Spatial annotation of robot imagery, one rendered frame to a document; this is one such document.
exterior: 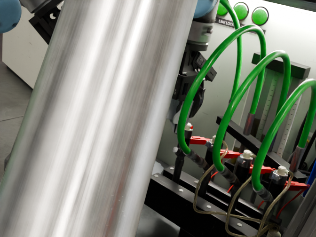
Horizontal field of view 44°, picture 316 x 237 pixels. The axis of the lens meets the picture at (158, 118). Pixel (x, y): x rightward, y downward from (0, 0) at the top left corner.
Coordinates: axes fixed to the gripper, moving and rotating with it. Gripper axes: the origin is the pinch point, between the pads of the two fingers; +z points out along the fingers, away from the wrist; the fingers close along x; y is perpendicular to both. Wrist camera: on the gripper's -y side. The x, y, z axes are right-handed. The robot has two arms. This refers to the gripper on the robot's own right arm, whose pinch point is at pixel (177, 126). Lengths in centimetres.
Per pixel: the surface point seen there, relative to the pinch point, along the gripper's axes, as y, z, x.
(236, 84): -22.8, -7.5, 0.5
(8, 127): -95, 113, -220
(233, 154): -7.0, 3.7, 11.8
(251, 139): -18.0, 3.0, 10.6
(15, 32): -166, 63, -328
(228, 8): -14.9, -26.5, -2.7
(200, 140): -6.0, 3.6, 3.1
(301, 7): -28.2, -29.7, 9.3
